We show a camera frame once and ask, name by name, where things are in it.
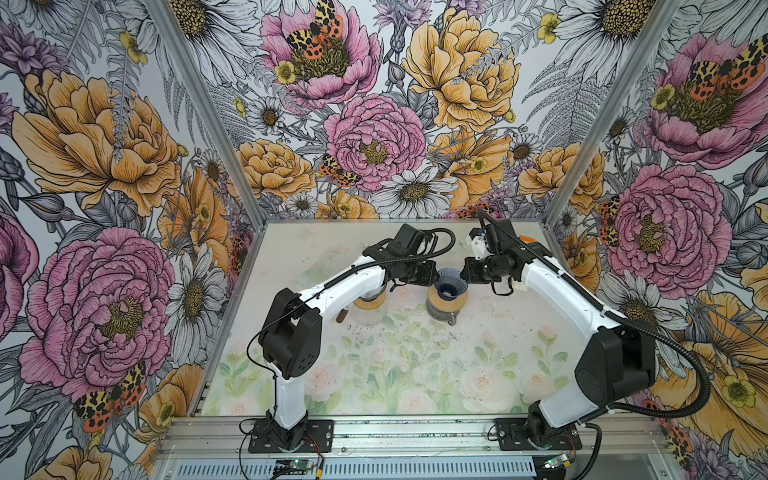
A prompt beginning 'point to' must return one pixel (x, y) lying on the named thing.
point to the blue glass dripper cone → (450, 284)
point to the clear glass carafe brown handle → (365, 317)
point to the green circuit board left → (296, 463)
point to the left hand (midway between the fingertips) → (433, 284)
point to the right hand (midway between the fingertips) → (464, 283)
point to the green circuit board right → (553, 462)
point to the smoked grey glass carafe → (440, 315)
